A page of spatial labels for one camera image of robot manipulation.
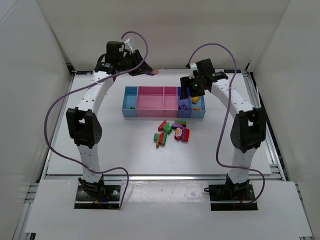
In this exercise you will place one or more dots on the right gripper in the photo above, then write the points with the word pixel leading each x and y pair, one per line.
pixel 189 84

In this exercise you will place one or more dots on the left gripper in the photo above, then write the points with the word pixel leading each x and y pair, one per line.
pixel 137 63

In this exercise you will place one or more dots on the yellow lego brick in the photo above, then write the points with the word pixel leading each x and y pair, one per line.
pixel 194 100

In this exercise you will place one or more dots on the lavender lego piece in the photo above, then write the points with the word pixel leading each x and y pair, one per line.
pixel 152 73

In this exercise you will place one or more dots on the red curved lego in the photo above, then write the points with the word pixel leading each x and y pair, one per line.
pixel 161 126

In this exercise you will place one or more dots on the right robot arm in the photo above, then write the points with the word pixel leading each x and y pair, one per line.
pixel 248 130

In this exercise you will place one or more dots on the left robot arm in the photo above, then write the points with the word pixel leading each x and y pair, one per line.
pixel 83 125

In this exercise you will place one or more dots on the light blue right bin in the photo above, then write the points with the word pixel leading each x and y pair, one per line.
pixel 198 114

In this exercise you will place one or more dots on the light blue bin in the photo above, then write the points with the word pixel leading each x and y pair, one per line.
pixel 198 114
pixel 130 100

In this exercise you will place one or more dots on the orange lego in bin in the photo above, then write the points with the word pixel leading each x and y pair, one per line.
pixel 197 109

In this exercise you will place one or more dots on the small pink bin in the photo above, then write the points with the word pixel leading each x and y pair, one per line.
pixel 170 107

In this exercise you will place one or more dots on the light blue left bin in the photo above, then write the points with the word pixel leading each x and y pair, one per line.
pixel 130 100

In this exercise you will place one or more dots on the large pink bin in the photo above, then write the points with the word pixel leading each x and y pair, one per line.
pixel 150 102

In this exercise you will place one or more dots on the green brown flat lego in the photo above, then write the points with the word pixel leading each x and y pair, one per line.
pixel 181 122

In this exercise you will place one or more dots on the red purple lego block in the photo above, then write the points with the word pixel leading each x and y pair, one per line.
pixel 185 135

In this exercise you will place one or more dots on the red flower lego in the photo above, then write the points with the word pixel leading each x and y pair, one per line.
pixel 178 133

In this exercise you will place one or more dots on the green red brown lego stack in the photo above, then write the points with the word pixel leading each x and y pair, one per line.
pixel 160 139

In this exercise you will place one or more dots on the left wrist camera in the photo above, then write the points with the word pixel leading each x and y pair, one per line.
pixel 129 42

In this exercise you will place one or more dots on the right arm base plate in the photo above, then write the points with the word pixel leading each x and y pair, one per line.
pixel 222 200

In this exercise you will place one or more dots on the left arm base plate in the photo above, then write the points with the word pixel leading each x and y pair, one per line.
pixel 97 196

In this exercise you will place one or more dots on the aluminium front rail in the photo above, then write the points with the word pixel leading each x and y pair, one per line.
pixel 112 177

